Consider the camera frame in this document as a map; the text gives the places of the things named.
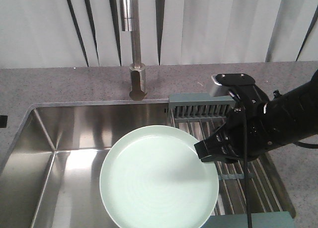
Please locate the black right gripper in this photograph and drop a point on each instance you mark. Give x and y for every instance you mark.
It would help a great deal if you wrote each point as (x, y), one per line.
(243, 135)

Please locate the pale green round plate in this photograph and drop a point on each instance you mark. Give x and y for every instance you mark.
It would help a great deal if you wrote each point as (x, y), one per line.
(152, 178)

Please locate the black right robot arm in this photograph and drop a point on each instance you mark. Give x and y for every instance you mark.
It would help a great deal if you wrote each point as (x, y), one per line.
(290, 117)

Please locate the teal steel drying rack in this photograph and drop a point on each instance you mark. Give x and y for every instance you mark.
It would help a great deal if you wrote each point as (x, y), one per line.
(200, 115)

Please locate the stainless steel sink basin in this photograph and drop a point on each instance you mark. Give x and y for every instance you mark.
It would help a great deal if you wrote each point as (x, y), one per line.
(50, 178)

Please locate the chrome kitchen faucet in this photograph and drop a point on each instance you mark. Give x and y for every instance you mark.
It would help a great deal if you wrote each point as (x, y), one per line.
(130, 22)

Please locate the white pleated curtain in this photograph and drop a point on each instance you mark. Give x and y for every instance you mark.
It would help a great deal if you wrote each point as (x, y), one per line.
(70, 33)

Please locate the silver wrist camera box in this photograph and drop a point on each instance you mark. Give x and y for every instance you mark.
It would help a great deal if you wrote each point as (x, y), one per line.
(218, 87)

